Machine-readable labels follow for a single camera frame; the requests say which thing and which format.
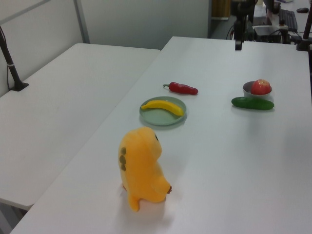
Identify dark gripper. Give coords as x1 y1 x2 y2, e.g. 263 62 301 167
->
233 20 245 51

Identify small metal bowl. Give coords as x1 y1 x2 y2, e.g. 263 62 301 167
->
242 81 273 100

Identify green cucumber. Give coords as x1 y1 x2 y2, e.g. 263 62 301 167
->
231 97 274 111

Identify grey electronics box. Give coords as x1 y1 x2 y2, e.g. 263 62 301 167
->
253 25 281 42

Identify yellow wooden cabinet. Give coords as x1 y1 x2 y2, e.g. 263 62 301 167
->
211 0 231 20

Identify red apple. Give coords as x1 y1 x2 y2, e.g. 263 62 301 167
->
250 78 272 96

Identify black keyboard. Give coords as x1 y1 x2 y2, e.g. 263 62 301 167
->
278 9 298 32

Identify black pole with table clamp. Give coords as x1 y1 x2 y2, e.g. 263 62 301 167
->
296 14 312 52

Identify red chili pepper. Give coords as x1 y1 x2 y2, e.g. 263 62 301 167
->
163 81 199 96

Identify yellow banana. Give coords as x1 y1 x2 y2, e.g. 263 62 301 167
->
141 99 185 117

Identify pale green plate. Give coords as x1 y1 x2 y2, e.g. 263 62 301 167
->
139 96 188 126

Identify orange plush toy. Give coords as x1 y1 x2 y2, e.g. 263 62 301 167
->
118 126 173 212

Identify white side table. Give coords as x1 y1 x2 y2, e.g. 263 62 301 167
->
0 43 161 212

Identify black camera pole with clamp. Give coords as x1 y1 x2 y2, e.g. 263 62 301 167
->
0 25 29 92

